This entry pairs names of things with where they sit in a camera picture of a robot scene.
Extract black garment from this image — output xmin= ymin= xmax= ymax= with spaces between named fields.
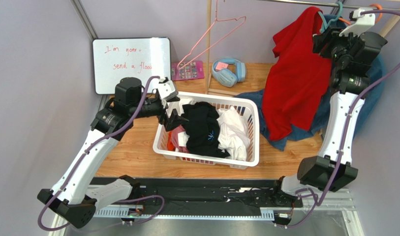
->
xmin=182 ymin=102 xmax=230 ymax=158

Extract pink wire hanger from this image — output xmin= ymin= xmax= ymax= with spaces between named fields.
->
xmin=177 ymin=0 xmax=247 ymax=71

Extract red t shirt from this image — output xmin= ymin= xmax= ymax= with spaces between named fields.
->
xmin=262 ymin=6 xmax=331 ymax=141

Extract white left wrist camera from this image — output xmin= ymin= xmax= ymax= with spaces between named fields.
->
xmin=157 ymin=77 xmax=180 ymax=107

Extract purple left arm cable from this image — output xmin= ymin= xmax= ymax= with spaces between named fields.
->
xmin=38 ymin=76 xmax=161 ymax=232

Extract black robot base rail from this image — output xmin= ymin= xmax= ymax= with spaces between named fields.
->
xmin=88 ymin=177 xmax=325 ymax=217

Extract orange pink garment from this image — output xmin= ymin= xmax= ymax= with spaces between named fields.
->
xmin=166 ymin=125 xmax=189 ymax=153

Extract light blue headphones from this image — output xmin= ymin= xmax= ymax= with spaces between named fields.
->
xmin=212 ymin=58 xmax=247 ymax=88

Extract aluminium corner profile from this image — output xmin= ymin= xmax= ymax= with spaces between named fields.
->
xmin=70 ymin=0 xmax=98 ymax=40

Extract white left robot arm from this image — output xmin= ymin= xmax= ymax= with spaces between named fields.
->
xmin=37 ymin=76 xmax=187 ymax=229

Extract white plastic laundry basket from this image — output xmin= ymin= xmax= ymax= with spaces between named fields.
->
xmin=153 ymin=91 xmax=260 ymax=170

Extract pink cube power adapter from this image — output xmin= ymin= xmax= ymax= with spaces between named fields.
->
xmin=215 ymin=61 xmax=229 ymax=71

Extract white garment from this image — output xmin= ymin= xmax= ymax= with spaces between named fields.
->
xmin=217 ymin=106 xmax=251 ymax=161

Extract orange hanger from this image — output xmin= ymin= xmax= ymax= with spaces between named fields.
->
xmin=338 ymin=3 xmax=383 ymax=26

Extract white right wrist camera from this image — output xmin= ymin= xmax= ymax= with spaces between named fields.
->
xmin=339 ymin=7 xmax=376 ymax=37

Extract metal clothes rail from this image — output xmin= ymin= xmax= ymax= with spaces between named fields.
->
xmin=262 ymin=0 xmax=400 ymax=12

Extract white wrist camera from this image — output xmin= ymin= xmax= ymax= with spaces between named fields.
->
xmin=339 ymin=7 xmax=376 ymax=37
xmin=157 ymin=77 xmax=180 ymax=107

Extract teal plastic hanger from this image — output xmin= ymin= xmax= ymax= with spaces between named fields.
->
xmin=317 ymin=0 xmax=344 ymax=34

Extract blue long sleeve shirt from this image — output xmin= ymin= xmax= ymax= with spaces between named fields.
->
xmin=236 ymin=14 xmax=387 ymax=152

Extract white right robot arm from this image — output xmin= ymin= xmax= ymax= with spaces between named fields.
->
xmin=270 ymin=27 xmax=387 ymax=207

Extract white whiteboard with red writing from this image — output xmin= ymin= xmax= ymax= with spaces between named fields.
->
xmin=92 ymin=37 xmax=171 ymax=95

